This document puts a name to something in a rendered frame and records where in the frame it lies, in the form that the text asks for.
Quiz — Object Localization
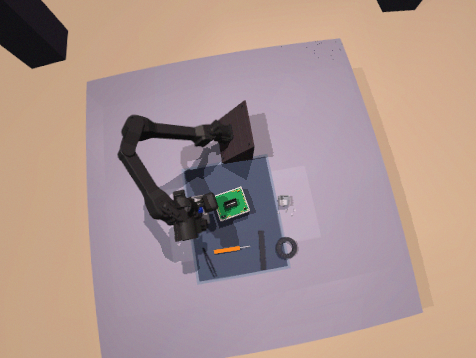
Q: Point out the dark blue work mat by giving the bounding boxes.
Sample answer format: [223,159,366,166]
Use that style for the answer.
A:
[181,154,291,285]

